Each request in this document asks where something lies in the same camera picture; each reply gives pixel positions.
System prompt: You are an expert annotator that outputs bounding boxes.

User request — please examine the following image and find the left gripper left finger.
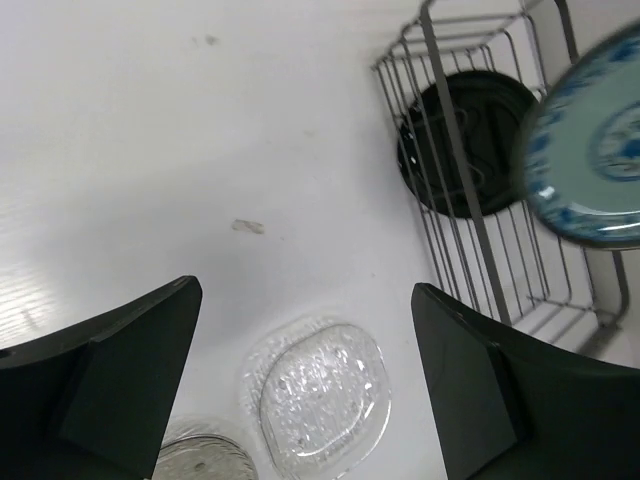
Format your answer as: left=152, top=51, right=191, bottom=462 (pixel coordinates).
left=1, top=276, right=202, bottom=479

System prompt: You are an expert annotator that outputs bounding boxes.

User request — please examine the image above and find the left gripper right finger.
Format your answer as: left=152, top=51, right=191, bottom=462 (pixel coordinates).
left=411, top=283, right=639, bottom=479

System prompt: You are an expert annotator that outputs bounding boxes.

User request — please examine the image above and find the smoky clear square plate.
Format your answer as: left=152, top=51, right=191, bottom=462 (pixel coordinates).
left=152, top=416, right=259, bottom=480

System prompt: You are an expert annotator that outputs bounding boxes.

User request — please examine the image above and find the clear glass square plate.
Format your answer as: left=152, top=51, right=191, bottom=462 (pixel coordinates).
left=238, top=316, right=392, bottom=479

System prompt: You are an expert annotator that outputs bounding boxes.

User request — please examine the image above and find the blue patterned round plate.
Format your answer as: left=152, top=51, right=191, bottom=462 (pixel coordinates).
left=514, top=22, right=639, bottom=250

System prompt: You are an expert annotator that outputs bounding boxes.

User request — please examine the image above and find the black round plate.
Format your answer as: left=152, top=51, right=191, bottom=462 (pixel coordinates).
left=397, top=70, right=538, bottom=219

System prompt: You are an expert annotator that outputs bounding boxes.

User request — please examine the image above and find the grey wire dish rack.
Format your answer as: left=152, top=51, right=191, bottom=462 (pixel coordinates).
left=373, top=1, right=630, bottom=357

